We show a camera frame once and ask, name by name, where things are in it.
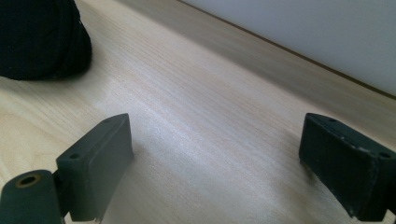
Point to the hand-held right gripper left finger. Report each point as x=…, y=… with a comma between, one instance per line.
x=93, y=168

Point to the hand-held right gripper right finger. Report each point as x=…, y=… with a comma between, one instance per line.
x=342, y=165

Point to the black cloth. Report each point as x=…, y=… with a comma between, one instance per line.
x=40, y=37

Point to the white board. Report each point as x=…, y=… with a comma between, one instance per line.
x=311, y=28

